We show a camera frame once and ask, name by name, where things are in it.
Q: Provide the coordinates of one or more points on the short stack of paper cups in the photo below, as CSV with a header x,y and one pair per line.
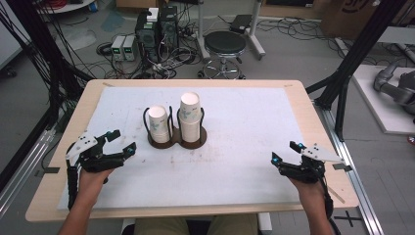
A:
x,y
159,125

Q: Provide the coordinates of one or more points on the person's left leg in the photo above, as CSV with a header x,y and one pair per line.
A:
x,y
160,226

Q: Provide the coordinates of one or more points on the desk with white legs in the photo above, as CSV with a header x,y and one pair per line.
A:
x,y
202,32

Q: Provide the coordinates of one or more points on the white table leg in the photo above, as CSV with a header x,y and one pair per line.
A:
x,y
265,223

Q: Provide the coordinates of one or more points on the person's right hand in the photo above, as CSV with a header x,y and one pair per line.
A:
x,y
311,196

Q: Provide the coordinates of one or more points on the black round stool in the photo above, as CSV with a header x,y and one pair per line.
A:
x,y
225,42

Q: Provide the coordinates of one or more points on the white platform board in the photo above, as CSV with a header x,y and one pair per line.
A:
x,y
375,98

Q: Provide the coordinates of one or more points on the cardboard box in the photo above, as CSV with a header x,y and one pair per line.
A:
x,y
349,16

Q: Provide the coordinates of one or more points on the person's leg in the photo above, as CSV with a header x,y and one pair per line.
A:
x,y
233,225
160,226

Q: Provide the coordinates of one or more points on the person's left hand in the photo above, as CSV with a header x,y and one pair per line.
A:
x,y
93,184

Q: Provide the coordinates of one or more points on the grey power supply unit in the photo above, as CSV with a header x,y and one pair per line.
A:
x,y
117,48
129,48

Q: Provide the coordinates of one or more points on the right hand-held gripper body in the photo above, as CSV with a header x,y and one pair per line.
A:
x,y
306,171

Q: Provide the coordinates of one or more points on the white box on tower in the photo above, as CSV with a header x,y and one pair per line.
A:
x,y
152,14

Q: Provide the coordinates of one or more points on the black metal frame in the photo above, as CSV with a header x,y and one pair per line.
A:
x,y
49,49
352,62

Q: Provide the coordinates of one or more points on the wooden table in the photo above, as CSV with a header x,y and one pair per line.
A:
x,y
85,107

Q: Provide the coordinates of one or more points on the black computer tower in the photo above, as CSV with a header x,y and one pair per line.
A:
x,y
147,39
169,32

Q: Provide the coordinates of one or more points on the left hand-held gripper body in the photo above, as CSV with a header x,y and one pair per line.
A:
x,y
93,160

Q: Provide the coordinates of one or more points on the person's right leg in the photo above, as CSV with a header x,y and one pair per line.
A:
x,y
233,225

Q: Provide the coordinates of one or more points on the aluminium rail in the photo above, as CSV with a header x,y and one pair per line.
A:
x,y
23,176
355,182

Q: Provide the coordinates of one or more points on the tall stack of paper cups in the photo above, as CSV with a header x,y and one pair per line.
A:
x,y
190,120

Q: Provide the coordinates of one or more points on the black flat device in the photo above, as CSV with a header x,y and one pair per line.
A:
x,y
241,23

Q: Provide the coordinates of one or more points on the white table mat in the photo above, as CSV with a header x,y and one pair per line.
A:
x,y
244,130

